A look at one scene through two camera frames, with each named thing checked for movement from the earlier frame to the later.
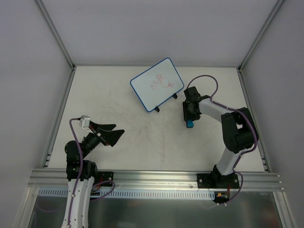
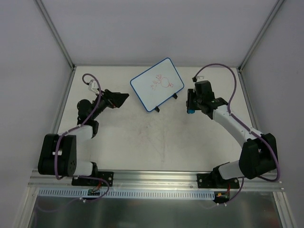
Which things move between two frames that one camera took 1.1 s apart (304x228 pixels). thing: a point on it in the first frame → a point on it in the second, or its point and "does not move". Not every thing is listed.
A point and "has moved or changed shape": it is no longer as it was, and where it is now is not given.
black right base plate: [217, 181] does not move
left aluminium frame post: [56, 34] does not move
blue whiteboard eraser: [189, 123] has moved or changed shape
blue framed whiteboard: [157, 84] does not move
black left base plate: [104, 175] does not move
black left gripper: [101, 137] → [110, 99]
